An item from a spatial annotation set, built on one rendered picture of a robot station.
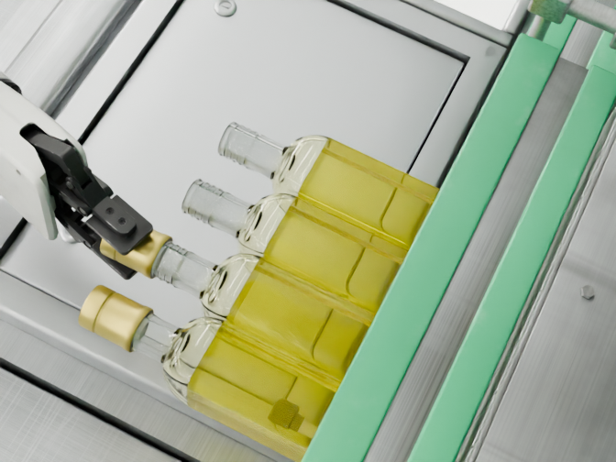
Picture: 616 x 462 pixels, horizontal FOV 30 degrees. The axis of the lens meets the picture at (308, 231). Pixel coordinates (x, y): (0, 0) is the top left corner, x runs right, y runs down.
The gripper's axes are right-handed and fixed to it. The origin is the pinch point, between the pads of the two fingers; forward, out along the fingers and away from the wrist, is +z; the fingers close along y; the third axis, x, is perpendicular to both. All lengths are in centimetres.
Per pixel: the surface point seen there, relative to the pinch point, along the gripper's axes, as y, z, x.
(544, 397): 15.7, 31.3, 4.5
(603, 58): 4.7, 18.1, 36.7
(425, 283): 13.9, 21.3, 6.3
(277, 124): -12.4, -3.0, 22.3
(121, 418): -14.9, 6.0, -7.1
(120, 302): 1.5, 4.2, -4.2
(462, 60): -12.6, 5.1, 40.7
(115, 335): 0.8, 5.6, -6.1
